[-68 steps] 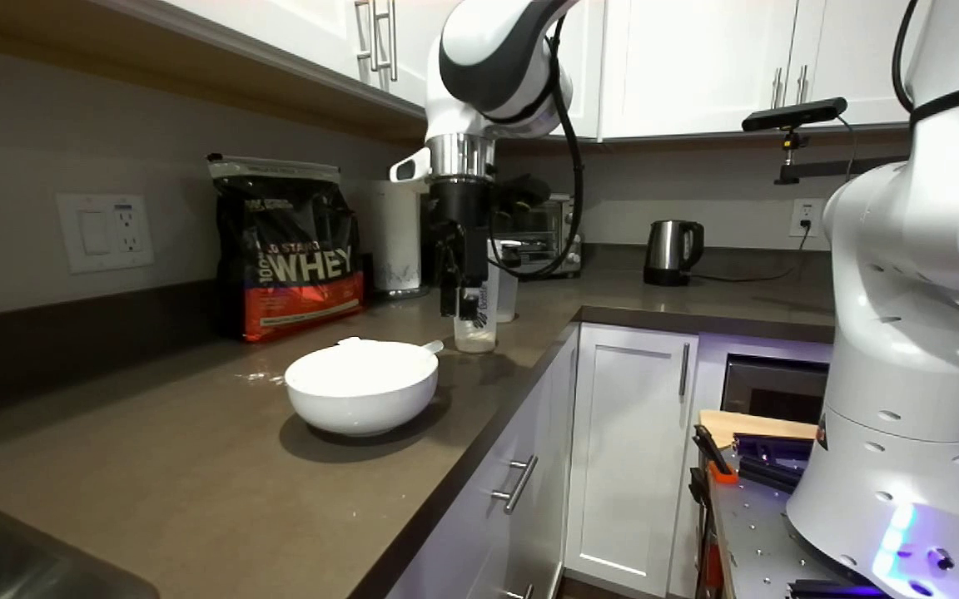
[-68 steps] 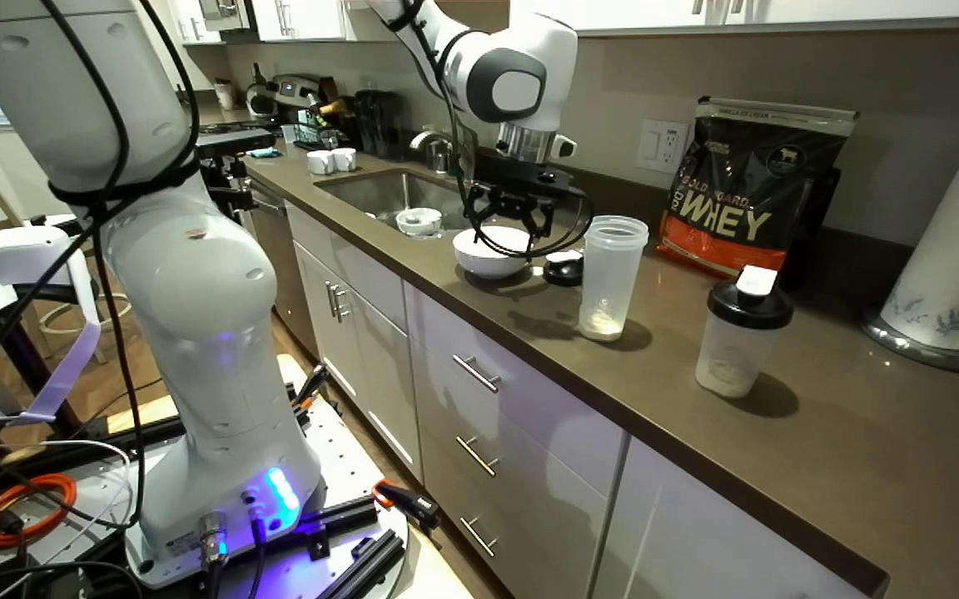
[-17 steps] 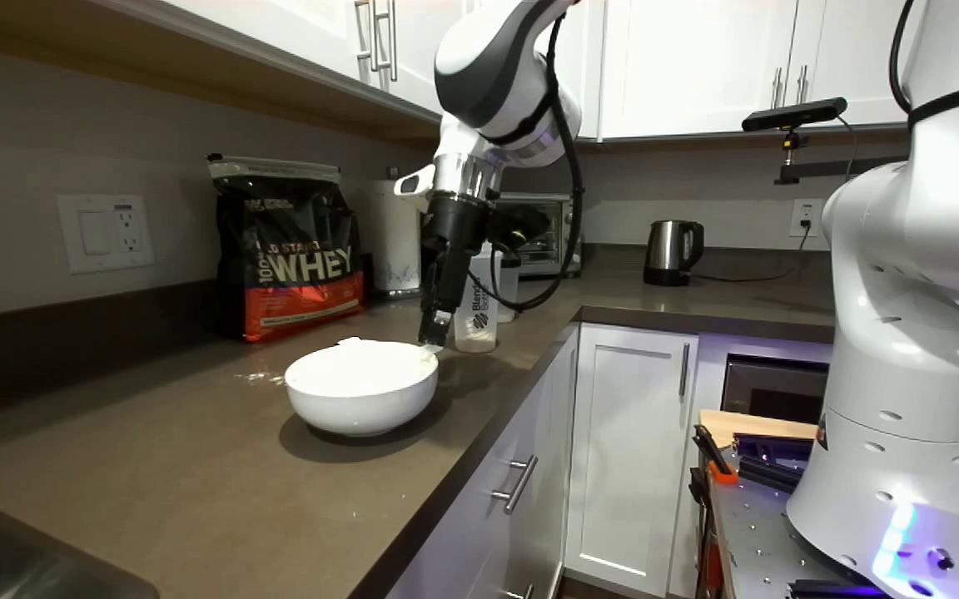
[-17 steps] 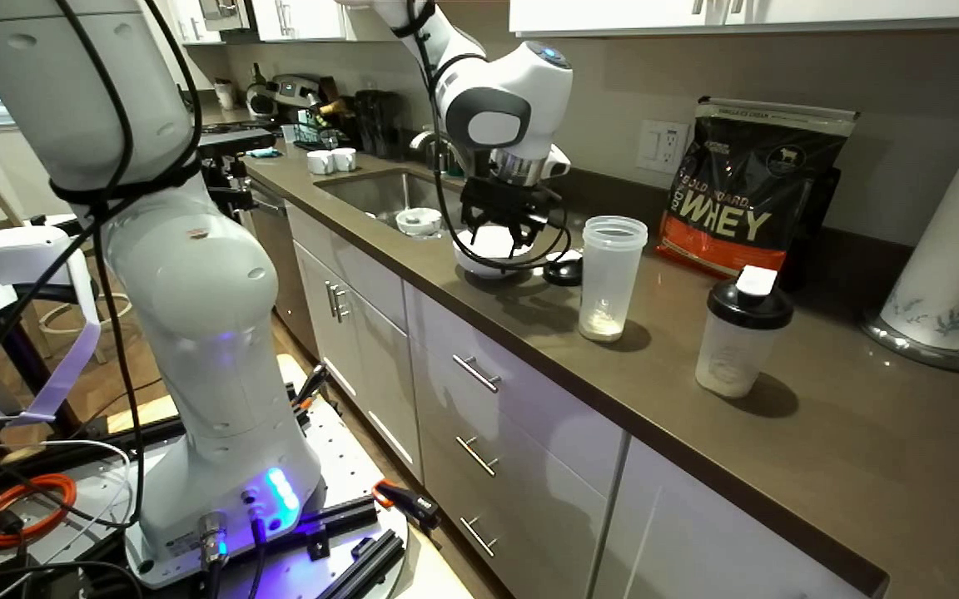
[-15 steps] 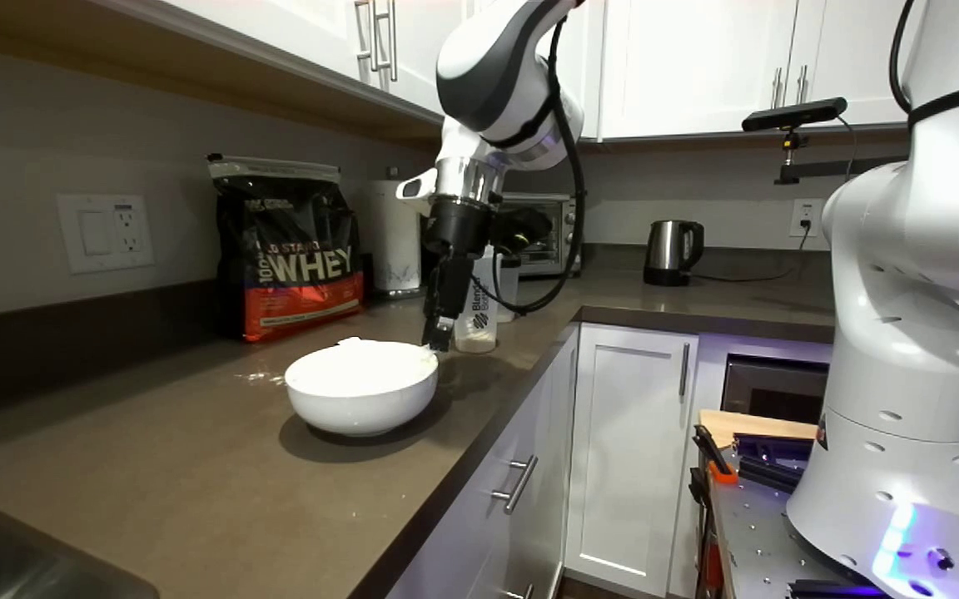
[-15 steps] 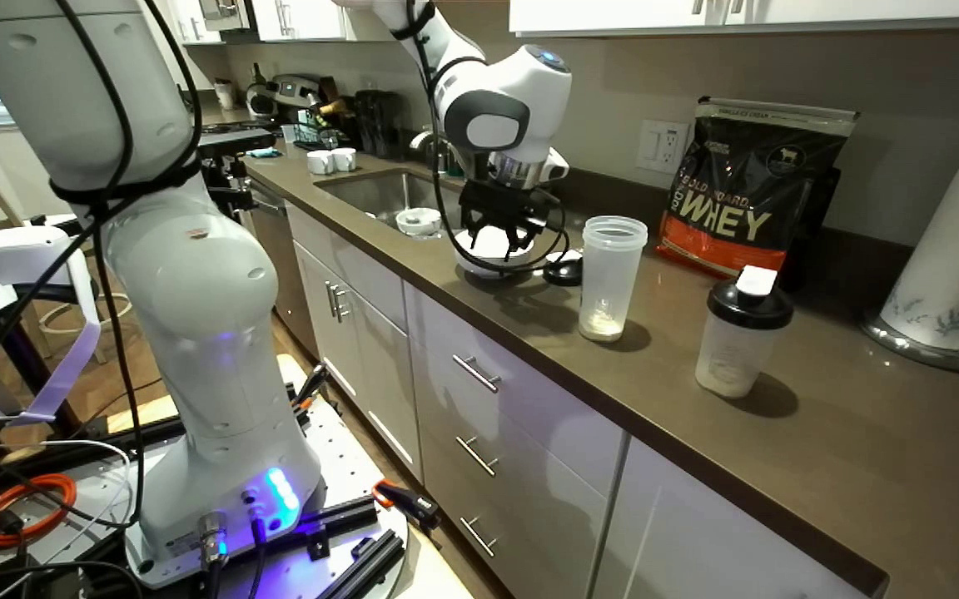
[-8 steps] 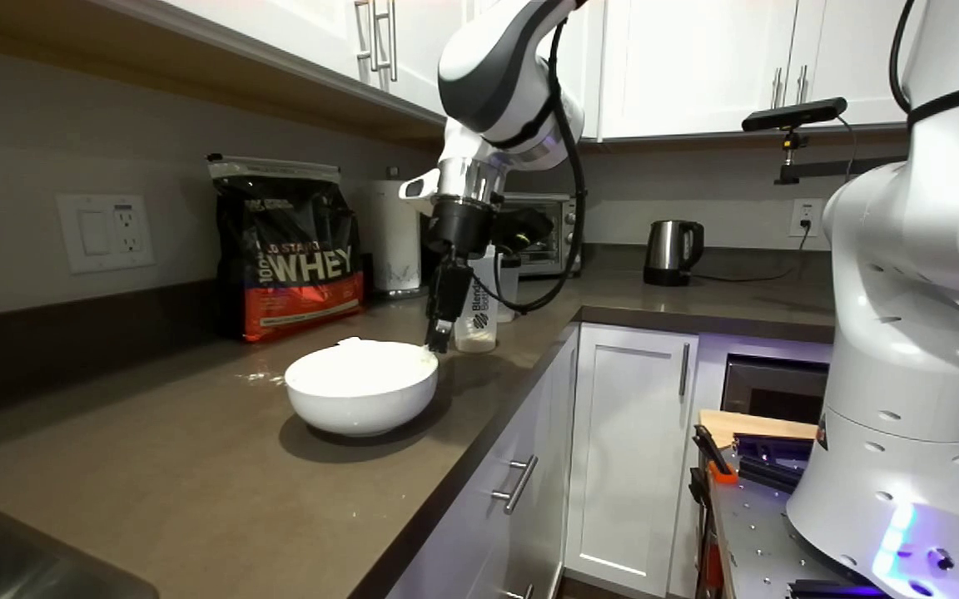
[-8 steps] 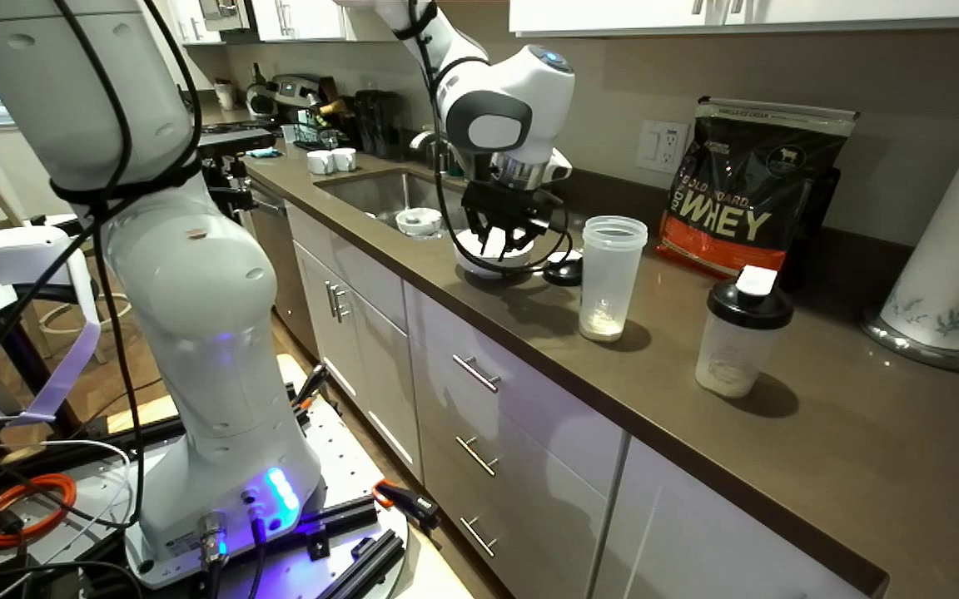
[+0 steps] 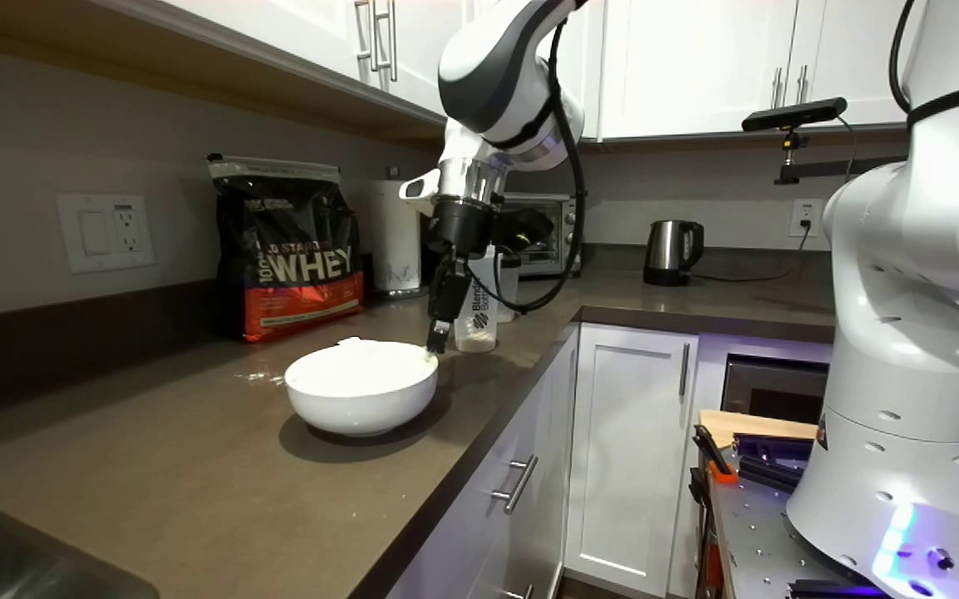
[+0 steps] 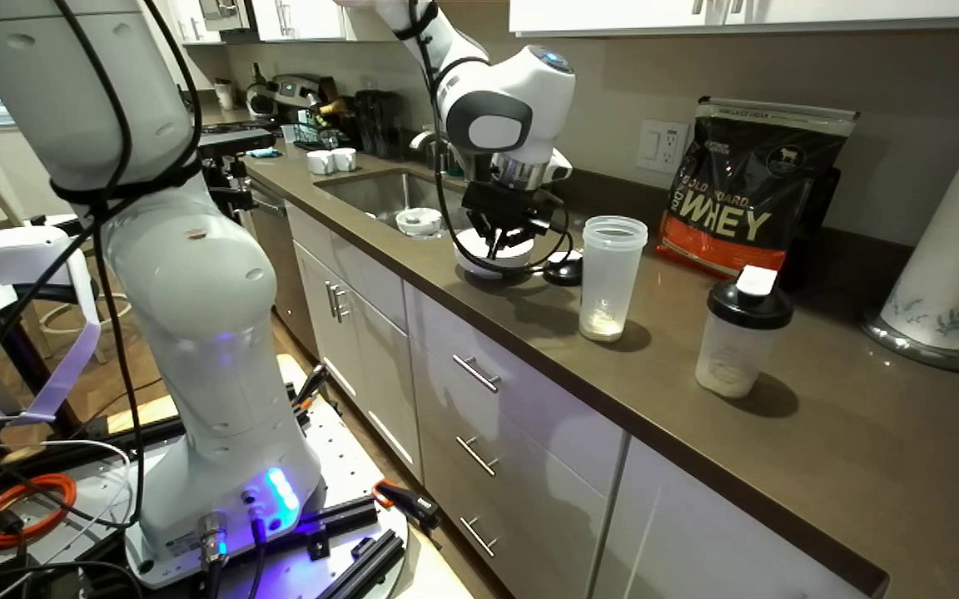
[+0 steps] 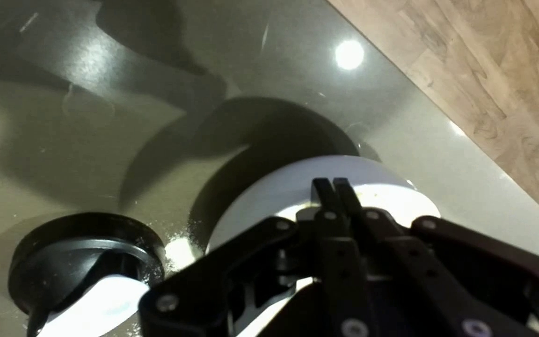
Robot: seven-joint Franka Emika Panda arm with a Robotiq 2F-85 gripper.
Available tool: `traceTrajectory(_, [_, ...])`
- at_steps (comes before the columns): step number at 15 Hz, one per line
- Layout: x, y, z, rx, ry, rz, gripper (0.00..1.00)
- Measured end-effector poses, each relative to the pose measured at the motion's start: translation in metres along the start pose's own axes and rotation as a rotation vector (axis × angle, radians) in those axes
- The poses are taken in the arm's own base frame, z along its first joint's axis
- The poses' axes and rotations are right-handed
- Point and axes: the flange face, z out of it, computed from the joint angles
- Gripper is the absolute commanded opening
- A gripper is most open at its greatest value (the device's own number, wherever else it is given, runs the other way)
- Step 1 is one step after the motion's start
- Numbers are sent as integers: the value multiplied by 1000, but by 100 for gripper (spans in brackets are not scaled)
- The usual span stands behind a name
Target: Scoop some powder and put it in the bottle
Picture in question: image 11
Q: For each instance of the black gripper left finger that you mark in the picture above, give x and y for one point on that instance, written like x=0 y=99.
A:
x=262 y=269

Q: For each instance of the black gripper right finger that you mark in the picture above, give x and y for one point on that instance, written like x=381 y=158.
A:
x=443 y=275

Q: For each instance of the black lid with white flap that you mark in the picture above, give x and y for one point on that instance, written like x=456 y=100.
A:
x=63 y=256

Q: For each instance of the white ceramic bowl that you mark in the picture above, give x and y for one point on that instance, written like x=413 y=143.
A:
x=280 y=188

